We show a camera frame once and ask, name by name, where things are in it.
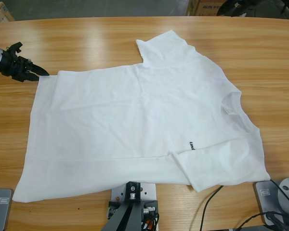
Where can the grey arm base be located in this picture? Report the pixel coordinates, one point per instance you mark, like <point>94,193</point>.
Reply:
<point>2,211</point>
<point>267,204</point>

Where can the dark camera post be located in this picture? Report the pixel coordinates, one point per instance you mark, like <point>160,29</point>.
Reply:
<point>125,216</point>

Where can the black corner bracket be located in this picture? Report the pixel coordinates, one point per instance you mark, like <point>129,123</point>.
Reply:
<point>150,204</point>
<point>112,207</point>

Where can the cardboard box blue print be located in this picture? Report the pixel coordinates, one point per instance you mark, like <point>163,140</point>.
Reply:
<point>202,10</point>

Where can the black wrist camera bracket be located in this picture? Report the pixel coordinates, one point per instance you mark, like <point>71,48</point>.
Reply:
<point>14,47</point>

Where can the white mounting block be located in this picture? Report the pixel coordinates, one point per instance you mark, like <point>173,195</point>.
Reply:
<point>149,192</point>

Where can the white t-shirt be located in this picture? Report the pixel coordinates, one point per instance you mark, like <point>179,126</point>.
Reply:
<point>135,120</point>

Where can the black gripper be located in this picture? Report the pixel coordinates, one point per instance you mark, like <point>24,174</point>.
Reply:
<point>14,67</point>
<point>250,7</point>

